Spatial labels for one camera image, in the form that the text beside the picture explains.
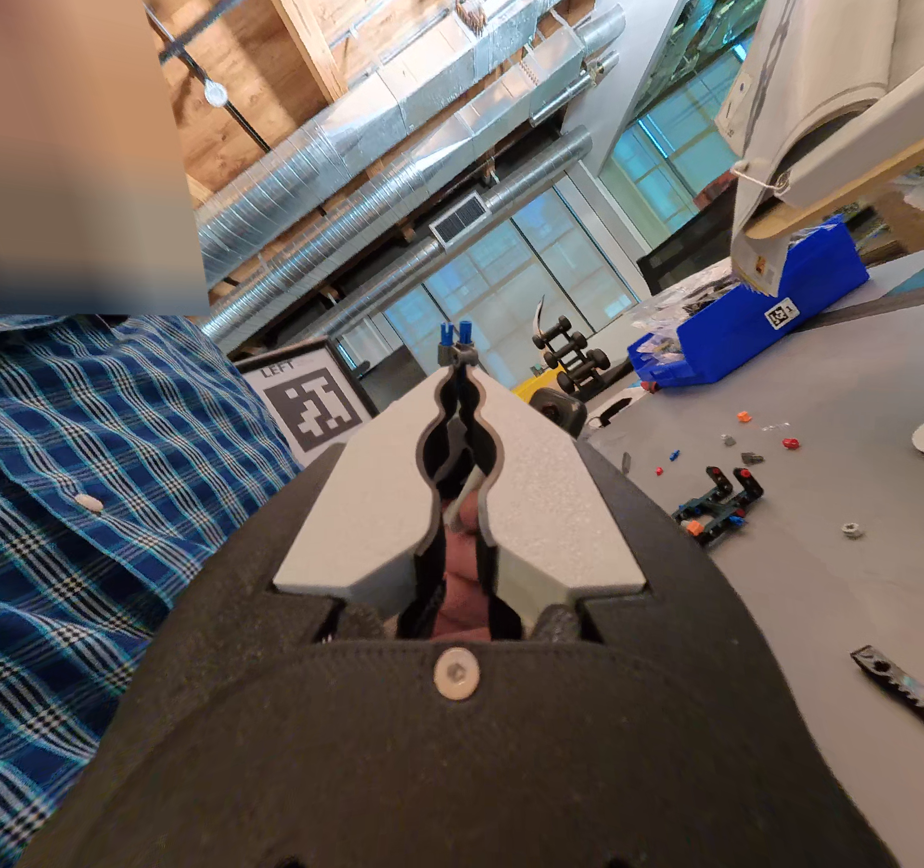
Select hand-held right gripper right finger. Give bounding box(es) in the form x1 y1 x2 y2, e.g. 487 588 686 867
462 367 648 631

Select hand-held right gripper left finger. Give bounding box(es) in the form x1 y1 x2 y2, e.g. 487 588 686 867
273 367 459 620

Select lego car chassis assembly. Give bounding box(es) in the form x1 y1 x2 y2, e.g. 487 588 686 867
671 465 766 549

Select grey connector with blue pins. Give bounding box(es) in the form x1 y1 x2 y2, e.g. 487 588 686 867
435 318 479 372

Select black lego gear rack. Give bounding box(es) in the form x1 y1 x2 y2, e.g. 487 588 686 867
849 644 924 712

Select person's left hand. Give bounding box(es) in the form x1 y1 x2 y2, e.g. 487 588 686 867
436 492 499 638

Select black round object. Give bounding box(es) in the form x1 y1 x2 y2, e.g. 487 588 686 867
530 388 589 443

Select black dumbbell rack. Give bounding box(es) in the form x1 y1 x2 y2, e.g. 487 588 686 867
532 314 616 396

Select person in blue plaid shirt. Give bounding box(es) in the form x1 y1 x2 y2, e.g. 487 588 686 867
0 312 304 868

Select clear plastic bags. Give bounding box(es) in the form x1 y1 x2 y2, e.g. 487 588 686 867
628 282 737 378

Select large glass window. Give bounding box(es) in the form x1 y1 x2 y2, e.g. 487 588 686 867
599 52 759 241
332 182 643 396

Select white vent grille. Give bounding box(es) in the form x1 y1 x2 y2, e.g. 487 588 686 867
429 191 493 249

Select blue plastic bin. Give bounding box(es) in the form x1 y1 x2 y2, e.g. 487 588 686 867
627 217 871 389

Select black conduit pipe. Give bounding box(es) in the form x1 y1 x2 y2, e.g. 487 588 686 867
144 5 279 157

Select white wood-edged panel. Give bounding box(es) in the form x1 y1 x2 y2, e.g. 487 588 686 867
744 88 924 242

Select beige printed bag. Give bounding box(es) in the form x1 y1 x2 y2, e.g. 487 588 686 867
715 0 924 298

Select ribbed silver round duct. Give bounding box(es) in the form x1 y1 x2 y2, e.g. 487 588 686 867
196 5 625 287
205 126 594 340

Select foil wrapped rectangular duct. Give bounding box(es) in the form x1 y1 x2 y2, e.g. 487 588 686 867
318 0 654 140

